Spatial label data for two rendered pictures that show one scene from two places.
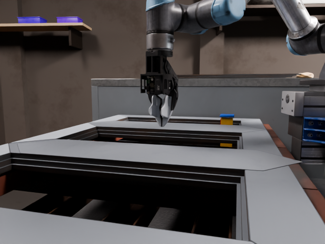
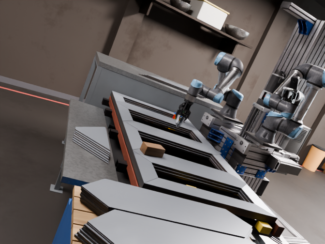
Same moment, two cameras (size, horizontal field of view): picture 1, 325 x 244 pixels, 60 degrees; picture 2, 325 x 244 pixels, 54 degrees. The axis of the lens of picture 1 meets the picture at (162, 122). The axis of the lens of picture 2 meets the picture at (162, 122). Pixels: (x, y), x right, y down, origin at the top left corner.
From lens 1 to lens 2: 176 cm
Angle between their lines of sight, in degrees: 35
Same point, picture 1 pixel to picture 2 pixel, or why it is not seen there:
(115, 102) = (110, 82)
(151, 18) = (193, 90)
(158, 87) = (186, 115)
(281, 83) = (200, 102)
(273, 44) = (172, 36)
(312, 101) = (216, 122)
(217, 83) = (172, 91)
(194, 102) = (157, 97)
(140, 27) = not seen: outside the picture
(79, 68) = not seen: outside the picture
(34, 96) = not seen: outside the picture
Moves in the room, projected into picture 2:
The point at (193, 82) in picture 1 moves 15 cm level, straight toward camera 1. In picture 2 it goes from (161, 86) to (167, 92)
